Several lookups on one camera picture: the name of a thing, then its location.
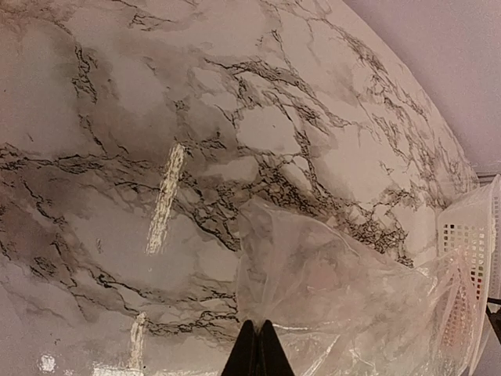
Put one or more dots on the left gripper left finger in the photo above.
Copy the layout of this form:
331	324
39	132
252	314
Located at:
242	360

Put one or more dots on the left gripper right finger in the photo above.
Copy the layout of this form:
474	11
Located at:
272	360

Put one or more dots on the clear zip top bag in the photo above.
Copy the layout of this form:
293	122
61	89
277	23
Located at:
342	308

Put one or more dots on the white plastic basket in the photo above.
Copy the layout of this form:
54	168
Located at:
471	225

